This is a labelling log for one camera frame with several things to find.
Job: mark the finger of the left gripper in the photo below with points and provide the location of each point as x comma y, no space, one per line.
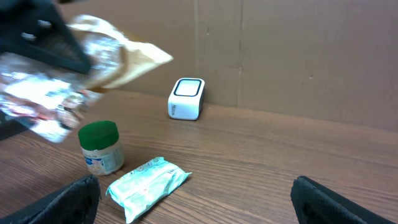
35,29

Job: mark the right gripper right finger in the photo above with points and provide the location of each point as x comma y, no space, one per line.
316,204

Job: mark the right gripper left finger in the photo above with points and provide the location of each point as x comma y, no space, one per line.
76,203

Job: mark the teal wipes packet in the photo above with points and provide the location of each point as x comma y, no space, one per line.
140,189

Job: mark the green lid jar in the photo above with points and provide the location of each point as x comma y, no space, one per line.
101,148

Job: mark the beige snack pouch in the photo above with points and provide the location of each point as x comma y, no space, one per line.
52,101

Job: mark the white barcode scanner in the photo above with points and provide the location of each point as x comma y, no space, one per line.
186,99

